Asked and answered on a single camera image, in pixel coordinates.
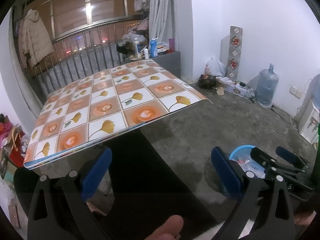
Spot blue trash basket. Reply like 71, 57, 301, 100
229, 145, 265, 179

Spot person's right hand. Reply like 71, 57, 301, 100
294, 211, 316, 226

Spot person's left hand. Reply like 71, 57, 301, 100
145, 215, 184, 240

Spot white water dispenser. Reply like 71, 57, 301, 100
297, 73, 320, 145

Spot large water jug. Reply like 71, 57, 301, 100
255, 64, 279, 108

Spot patterned floral tablecloth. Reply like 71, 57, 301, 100
23, 59, 204, 169

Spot tall patterned box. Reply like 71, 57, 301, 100
226, 25, 243, 81

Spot white plastic bag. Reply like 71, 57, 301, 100
204, 56, 226, 77

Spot dark grey cabinet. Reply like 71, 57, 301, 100
149, 51, 181, 78

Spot metal balcony railing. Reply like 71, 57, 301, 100
30, 15, 140, 95

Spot beige hanging puffer jacket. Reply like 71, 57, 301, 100
18, 9, 54, 69

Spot purple cup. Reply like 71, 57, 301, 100
169, 38, 175, 52

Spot blue detergent bottle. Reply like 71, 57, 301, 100
150, 38, 158, 57

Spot small white bottle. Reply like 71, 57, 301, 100
143, 48, 150, 60

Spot grey curtain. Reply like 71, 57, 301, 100
149, 0, 175, 43

